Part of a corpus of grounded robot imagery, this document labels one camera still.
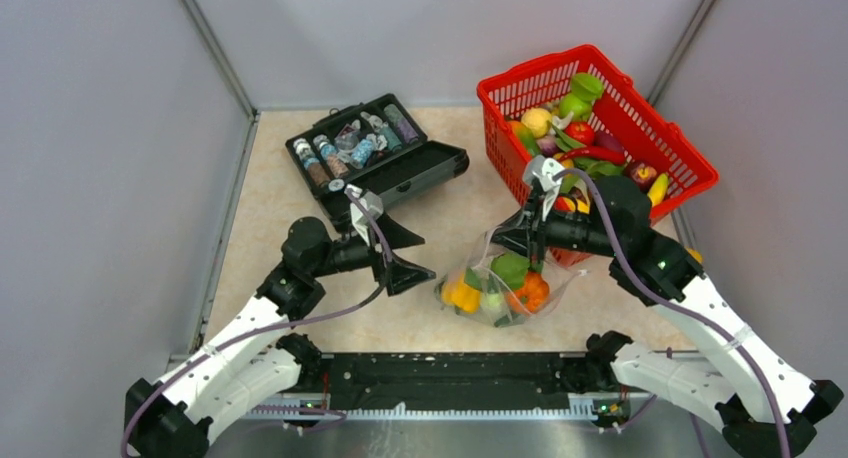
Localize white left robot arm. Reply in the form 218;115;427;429
119;215;435;457

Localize orange pumpkin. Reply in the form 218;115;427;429
507;272;550;315

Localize yellow lemon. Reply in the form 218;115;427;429
520;107;553;139

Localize red tomato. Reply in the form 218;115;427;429
565;122;595;146

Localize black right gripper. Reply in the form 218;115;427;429
485;190;622;265

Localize black poker chip case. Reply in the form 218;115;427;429
285;93;470;231

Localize yellow bell pepper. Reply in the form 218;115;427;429
440;279;482;314

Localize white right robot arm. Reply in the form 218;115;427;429
434;173;844;457

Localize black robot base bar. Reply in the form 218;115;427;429
281;352;636;412

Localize clear zip top bag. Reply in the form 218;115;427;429
434;227;588;328

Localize red yellow emergency button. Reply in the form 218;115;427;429
686;247;704;265

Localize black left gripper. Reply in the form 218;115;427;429
311;212;436;295

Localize red plastic basket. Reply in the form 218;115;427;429
476;44;720;268

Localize red chili pepper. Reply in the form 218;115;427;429
563;146;627;166

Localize light green pepper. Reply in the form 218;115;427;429
559;72;605;122

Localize white radish with leaves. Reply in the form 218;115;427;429
463;252;530;317

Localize red apple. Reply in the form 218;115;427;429
624;160;659;193

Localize yellow banana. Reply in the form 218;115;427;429
646;173;670;207

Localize orange mango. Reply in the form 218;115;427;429
507;120;541;157

